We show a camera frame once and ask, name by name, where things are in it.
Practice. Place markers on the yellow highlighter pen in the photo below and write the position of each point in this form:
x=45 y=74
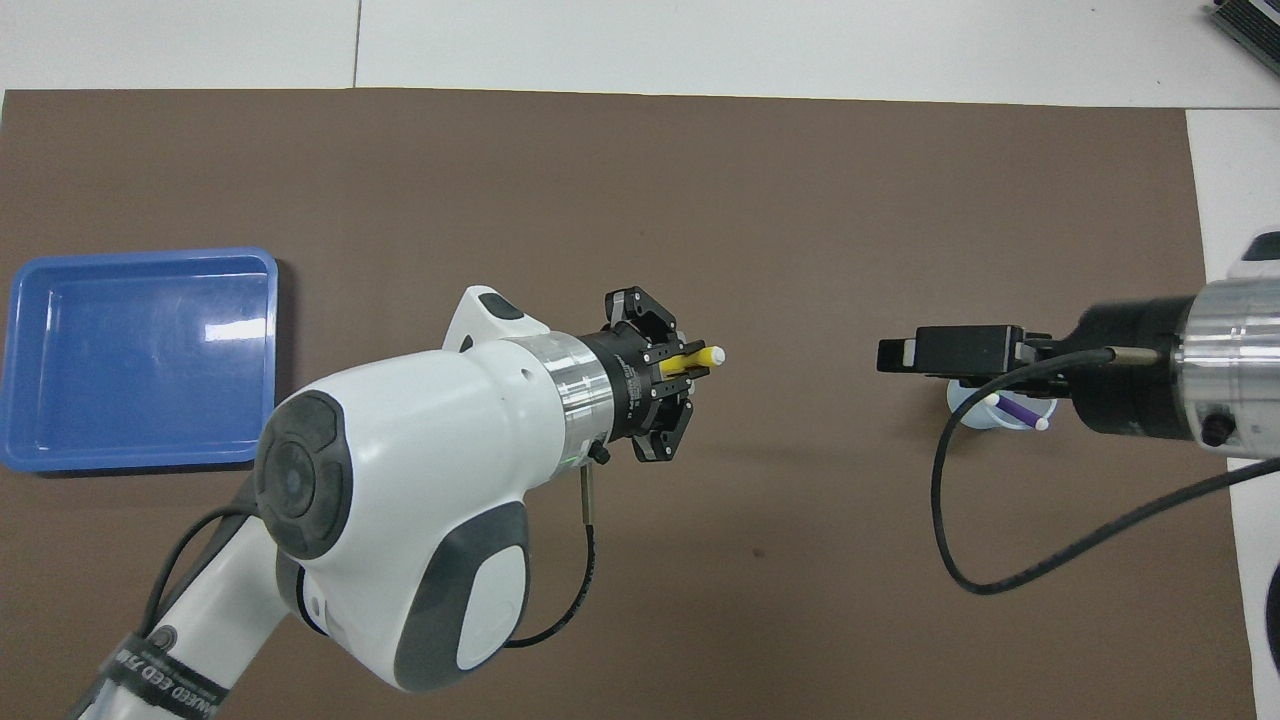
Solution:
x=700 y=357

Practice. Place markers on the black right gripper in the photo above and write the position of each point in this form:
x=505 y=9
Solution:
x=1125 y=370

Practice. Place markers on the purple highlighter pen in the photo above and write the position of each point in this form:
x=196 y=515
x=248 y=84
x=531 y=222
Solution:
x=1022 y=411

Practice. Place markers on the blue plastic tray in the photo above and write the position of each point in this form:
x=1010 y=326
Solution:
x=140 y=360

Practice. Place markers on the grey ribbed device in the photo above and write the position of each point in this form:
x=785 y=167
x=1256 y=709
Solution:
x=1250 y=22

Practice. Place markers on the large brown table mat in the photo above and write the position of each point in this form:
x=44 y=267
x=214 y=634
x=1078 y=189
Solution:
x=640 y=160

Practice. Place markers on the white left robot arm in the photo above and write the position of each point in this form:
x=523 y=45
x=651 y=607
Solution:
x=400 y=500

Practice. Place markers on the translucent white plastic cup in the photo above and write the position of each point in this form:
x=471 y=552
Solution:
x=975 y=412

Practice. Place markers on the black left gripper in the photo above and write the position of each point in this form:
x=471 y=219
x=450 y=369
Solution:
x=625 y=385

